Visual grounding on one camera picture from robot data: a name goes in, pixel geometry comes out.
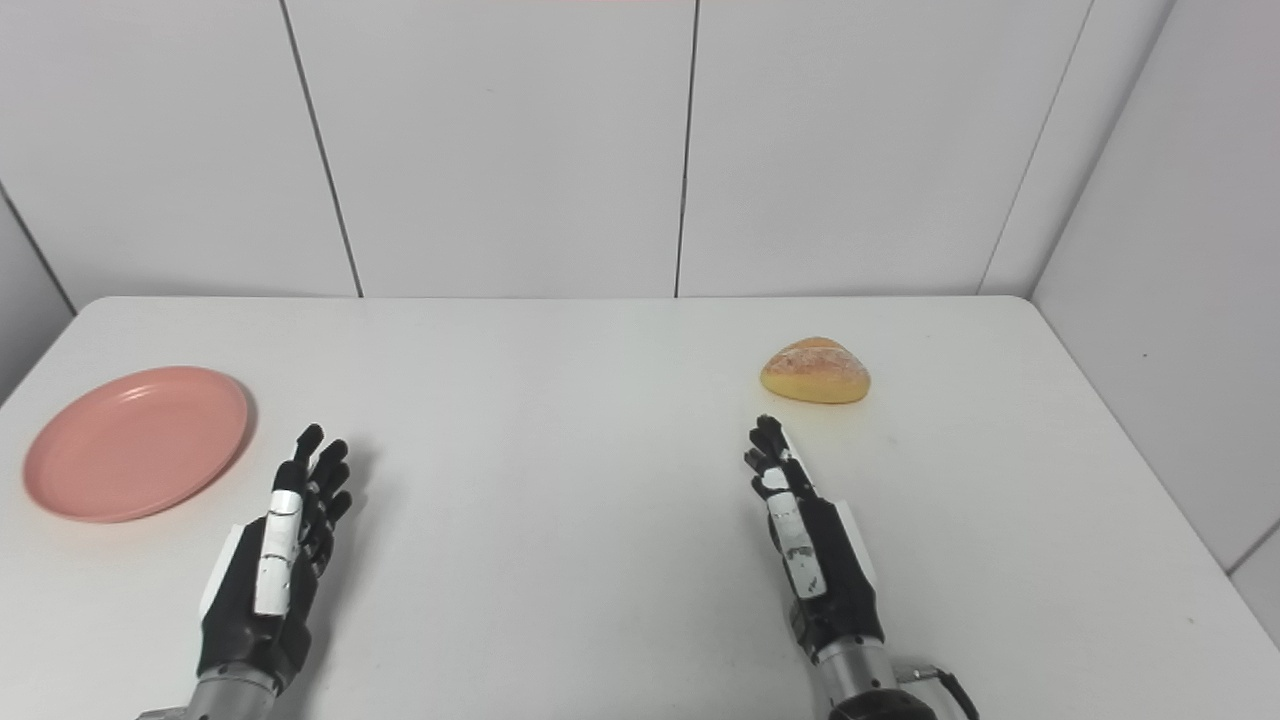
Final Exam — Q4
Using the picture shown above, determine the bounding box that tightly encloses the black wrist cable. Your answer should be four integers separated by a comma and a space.
895, 660, 982, 720

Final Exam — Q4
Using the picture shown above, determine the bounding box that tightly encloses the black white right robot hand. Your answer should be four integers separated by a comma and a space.
744, 415, 887, 662

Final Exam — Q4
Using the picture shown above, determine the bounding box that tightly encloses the pink round plate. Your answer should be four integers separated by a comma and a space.
23, 366, 251, 524

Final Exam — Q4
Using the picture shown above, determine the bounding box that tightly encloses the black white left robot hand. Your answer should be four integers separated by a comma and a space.
198, 424, 354, 694

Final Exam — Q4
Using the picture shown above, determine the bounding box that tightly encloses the golden bread roll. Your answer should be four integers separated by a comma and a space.
760, 337, 871, 405

